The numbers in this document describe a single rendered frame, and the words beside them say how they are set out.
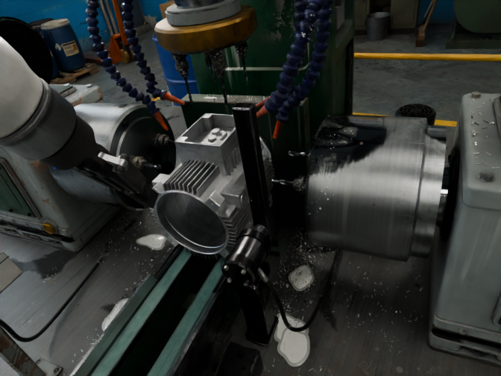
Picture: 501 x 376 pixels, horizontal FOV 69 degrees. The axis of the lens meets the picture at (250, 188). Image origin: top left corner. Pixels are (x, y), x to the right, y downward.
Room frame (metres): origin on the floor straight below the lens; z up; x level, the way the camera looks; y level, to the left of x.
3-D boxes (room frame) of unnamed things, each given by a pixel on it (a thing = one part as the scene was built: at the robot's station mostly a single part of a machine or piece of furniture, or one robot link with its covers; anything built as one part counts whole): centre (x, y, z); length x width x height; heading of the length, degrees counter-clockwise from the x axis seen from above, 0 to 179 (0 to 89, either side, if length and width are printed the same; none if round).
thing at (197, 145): (0.65, 0.05, 1.11); 0.12 x 0.11 x 0.07; 150
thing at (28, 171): (0.96, 0.57, 0.99); 0.35 x 0.31 x 0.37; 61
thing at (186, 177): (0.62, 0.07, 1.01); 0.20 x 0.19 x 0.19; 150
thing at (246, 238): (0.56, -0.09, 0.92); 0.45 x 0.13 x 0.24; 151
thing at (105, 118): (0.84, 0.36, 1.04); 0.37 x 0.25 x 0.25; 61
